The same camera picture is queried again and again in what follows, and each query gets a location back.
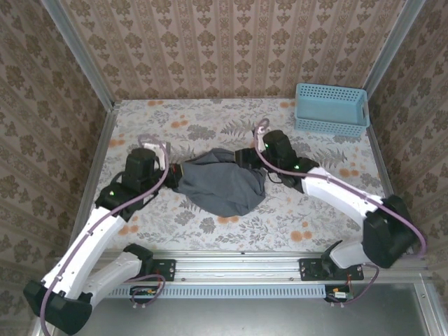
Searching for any grey inside-out t-shirt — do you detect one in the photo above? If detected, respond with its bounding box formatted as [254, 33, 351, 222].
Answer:
[176, 147, 267, 218]

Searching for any light blue perforated plastic basket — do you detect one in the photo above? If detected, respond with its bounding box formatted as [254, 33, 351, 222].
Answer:
[293, 83, 371, 138]

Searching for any floral printed table cover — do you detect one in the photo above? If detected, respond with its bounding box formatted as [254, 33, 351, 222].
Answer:
[94, 98, 395, 253]

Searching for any small circuit board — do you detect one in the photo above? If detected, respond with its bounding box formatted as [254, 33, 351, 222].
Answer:
[325, 285, 353, 303]
[129, 285, 158, 304]

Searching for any grey metal front panel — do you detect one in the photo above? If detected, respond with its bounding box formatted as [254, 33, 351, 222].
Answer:
[31, 282, 448, 336]

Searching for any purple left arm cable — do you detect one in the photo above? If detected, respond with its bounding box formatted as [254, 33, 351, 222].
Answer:
[38, 134, 172, 336]

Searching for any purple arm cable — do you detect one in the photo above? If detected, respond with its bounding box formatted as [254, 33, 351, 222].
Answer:
[252, 118, 428, 260]
[38, 134, 172, 336]

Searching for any thin purple base cable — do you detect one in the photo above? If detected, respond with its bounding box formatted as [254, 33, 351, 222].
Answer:
[341, 265, 381, 307]
[124, 274, 167, 309]

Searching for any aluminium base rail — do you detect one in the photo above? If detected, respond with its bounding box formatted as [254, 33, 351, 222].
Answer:
[101, 250, 430, 283]

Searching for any white slotted cable duct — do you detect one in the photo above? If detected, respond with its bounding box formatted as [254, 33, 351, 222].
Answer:
[104, 285, 328, 300]

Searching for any aluminium frame post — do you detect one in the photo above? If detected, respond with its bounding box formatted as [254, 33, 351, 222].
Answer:
[362, 0, 428, 92]
[40, 0, 117, 110]

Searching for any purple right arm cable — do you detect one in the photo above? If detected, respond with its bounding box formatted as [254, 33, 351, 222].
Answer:
[252, 118, 428, 260]

